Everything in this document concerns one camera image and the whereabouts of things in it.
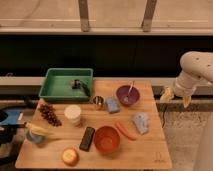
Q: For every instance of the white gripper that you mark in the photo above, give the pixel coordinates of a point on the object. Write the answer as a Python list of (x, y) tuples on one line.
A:
[(183, 86)]

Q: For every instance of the red bowl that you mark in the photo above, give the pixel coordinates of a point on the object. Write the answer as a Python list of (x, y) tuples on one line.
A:
[(106, 140)]

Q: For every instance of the black eraser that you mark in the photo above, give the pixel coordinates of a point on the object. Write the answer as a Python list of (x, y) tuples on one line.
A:
[(87, 139)]

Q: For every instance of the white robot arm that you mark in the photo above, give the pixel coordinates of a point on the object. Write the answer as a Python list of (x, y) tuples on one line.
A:
[(196, 68)]

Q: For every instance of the purple bowl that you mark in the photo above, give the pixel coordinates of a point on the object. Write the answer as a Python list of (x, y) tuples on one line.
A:
[(122, 91)]

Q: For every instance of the spoon in purple bowl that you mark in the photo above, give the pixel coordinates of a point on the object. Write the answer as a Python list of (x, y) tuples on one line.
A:
[(130, 88)]

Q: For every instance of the crumpled blue cloth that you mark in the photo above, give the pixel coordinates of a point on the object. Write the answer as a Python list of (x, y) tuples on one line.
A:
[(141, 122)]

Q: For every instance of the orange carrot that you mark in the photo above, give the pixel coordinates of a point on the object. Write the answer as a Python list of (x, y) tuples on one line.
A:
[(124, 132)]

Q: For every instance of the blue sponge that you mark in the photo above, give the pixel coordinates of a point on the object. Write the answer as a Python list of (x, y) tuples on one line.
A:
[(112, 105)]

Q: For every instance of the small metal cup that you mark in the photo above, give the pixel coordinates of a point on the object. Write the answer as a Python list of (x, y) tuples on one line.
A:
[(98, 101)]

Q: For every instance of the black brush in tray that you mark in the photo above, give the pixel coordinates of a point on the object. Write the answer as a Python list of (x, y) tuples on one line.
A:
[(78, 84)]

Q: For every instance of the white cylindrical container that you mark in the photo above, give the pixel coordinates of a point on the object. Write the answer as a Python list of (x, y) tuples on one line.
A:
[(73, 114)]

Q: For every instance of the green plastic tray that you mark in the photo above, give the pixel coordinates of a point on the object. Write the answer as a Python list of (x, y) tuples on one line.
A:
[(56, 86)]

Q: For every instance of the bunch of dark grapes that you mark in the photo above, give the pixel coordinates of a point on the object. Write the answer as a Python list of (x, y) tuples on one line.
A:
[(48, 113)]

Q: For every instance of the yellow corn cob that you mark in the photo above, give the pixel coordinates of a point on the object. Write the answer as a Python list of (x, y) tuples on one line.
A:
[(37, 129)]

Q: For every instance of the small blue cup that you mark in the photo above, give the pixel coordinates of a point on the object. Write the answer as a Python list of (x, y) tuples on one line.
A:
[(37, 139)]

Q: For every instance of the blue machine at left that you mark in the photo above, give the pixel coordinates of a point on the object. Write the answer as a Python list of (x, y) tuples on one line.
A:
[(9, 123)]

